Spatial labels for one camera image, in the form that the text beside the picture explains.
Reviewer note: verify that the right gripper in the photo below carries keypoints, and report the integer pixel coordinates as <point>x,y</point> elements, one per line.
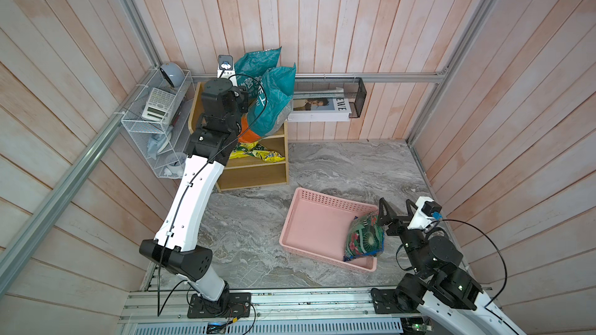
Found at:
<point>402,223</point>

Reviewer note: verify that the white calculator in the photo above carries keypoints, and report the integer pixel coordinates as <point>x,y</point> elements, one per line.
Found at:
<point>159,106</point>

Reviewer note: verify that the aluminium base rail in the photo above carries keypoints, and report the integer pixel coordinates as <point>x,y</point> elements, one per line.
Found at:
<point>285,310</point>

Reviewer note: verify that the pink plastic basket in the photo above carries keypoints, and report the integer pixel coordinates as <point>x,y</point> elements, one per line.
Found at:
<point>317,227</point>

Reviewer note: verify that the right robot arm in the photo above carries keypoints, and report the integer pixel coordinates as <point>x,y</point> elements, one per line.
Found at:
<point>435,285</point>

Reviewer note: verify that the teal orange bag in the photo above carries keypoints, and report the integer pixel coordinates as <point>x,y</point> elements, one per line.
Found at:
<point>270,97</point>
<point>250,69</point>

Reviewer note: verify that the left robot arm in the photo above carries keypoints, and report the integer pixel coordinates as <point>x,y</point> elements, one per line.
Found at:
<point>175,246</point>

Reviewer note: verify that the white wire mesh rack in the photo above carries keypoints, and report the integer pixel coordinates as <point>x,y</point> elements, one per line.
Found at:
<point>140,130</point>

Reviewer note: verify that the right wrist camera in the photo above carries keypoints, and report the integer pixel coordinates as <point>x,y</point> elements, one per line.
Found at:
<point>427,212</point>

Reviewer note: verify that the wooden three-tier shelf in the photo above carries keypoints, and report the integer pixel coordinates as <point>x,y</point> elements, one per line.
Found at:
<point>242,173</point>

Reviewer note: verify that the teal orange bag front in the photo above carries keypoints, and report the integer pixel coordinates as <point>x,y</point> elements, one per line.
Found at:
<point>270,97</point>

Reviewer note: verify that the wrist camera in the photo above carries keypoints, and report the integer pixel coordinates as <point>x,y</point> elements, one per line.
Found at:
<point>225,68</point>
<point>427,212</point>

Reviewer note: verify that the light blue cloth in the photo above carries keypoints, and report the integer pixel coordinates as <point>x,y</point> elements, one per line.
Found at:
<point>158,143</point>

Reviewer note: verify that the black mesh wall shelf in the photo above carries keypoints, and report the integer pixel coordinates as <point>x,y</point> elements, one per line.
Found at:
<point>353,90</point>

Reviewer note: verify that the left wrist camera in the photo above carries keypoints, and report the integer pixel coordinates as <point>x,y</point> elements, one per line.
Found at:
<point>225,68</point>

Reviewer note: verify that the white hardcover book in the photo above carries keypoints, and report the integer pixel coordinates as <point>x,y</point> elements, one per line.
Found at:
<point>320,110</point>

